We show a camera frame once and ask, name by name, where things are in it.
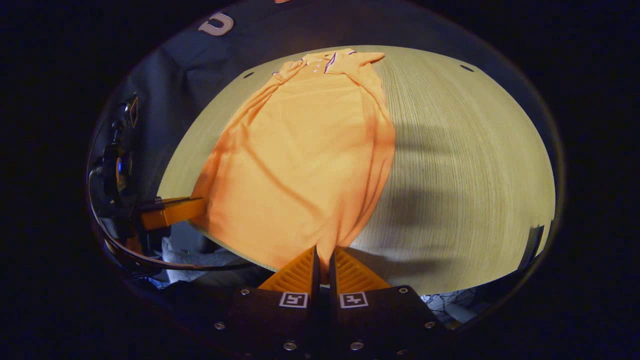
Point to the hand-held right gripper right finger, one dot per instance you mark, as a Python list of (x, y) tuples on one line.
[(360, 320)]

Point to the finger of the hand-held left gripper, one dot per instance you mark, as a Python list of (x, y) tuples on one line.
[(172, 212)]

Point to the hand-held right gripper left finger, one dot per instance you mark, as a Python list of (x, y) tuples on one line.
[(295, 320)]

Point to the orange T-shirt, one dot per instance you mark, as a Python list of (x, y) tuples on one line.
[(300, 165)]

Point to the grey cloth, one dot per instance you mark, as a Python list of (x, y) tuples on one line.
[(200, 250)]

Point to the black backdrop cloth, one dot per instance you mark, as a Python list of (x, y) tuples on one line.
[(175, 65)]

